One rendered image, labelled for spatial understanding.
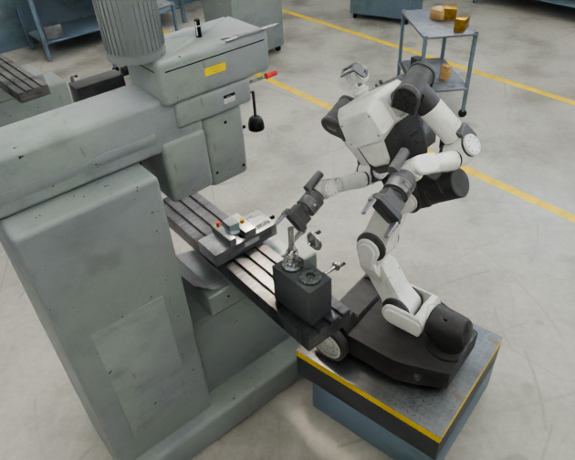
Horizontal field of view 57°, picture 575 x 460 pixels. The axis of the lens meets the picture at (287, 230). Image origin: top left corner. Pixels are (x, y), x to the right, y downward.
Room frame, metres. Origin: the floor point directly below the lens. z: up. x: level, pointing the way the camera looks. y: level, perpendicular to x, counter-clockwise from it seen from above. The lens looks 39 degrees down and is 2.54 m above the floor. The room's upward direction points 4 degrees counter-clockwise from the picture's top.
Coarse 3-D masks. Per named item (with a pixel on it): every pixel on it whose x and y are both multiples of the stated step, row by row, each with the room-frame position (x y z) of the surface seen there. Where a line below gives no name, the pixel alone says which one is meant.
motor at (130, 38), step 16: (96, 0) 1.75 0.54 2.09; (112, 0) 1.72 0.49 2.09; (128, 0) 1.73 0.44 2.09; (144, 0) 1.76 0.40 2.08; (96, 16) 1.78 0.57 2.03; (112, 16) 1.72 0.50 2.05; (128, 16) 1.72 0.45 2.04; (144, 16) 1.75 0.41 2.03; (112, 32) 1.72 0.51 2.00; (128, 32) 1.72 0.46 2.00; (144, 32) 1.74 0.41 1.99; (160, 32) 1.79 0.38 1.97; (112, 48) 1.73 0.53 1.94; (128, 48) 1.72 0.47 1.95; (144, 48) 1.73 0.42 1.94; (160, 48) 1.78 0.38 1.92; (128, 64) 1.72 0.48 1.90
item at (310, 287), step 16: (288, 272) 1.53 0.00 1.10; (304, 272) 1.52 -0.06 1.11; (320, 272) 1.53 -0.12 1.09; (288, 288) 1.51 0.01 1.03; (304, 288) 1.44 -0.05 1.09; (320, 288) 1.45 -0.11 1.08; (288, 304) 1.51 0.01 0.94; (304, 304) 1.44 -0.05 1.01; (320, 304) 1.45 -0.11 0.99; (304, 320) 1.44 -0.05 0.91
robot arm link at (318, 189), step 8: (312, 176) 1.83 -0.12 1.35; (320, 176) 1.82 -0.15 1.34; (312, 184) 1.79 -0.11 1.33; (320, 184) 1.79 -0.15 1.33; (328, 184) 1.77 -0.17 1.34; (336, 184) 1.79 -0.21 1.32; (312, 192) 1.77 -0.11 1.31; (320, 192) 1.78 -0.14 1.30; (328, 192) 1.76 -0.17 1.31; (336, 192) 1.77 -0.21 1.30; (320, 200) 1.75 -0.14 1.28
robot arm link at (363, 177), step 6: (360, 168) 1.97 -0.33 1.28; (366, 168) 1.93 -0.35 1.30; (348, 174) 1.90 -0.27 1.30; (354, 174) 1.89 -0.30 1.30; (360, 174) 1.89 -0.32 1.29; (366, 174) 1.91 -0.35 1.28; (372, 174) 1.89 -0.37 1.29; (348, 180) 1.85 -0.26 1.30; (354, 180) 1.87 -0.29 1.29; (360, 180) 1.87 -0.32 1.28; (366, 180) 1.88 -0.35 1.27; (372, 180) 1.89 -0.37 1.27; (378, 180) 1.89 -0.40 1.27; (348, 186) 1.84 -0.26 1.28; (354, 186) 1.86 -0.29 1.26; (360, 186) 1.87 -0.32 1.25
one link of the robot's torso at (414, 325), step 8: (416, 288) 1.76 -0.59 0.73; (424, 296) 1.73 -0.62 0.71; (432, 296) 1.70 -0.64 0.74; (424, 304) 1.64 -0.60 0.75; (432, 304) 1.65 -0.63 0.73; (384, 312) 1.66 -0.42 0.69; (392, 312) 1.63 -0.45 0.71; (400, 312) 1.62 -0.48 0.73; (424, 312) 1.60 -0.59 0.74; (392, 320) 1.63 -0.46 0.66; (400, 320) 1.61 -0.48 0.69; (408, 320) 1.58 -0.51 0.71; (416, 320) 1.57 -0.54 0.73; (424, 320) 1.58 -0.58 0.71; (400, 328) 1.61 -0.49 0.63; (408, 328) 1.58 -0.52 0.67; (416, 328) 1.55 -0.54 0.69; (424, 328) 1.58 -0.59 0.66; (416, 336) 1.56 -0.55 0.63
